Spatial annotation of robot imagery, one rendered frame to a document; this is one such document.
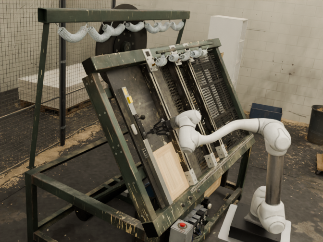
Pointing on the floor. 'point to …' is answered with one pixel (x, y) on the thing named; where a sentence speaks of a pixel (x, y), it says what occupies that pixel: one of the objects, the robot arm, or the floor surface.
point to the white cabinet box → (229, 41)
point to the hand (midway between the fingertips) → (151, 131)
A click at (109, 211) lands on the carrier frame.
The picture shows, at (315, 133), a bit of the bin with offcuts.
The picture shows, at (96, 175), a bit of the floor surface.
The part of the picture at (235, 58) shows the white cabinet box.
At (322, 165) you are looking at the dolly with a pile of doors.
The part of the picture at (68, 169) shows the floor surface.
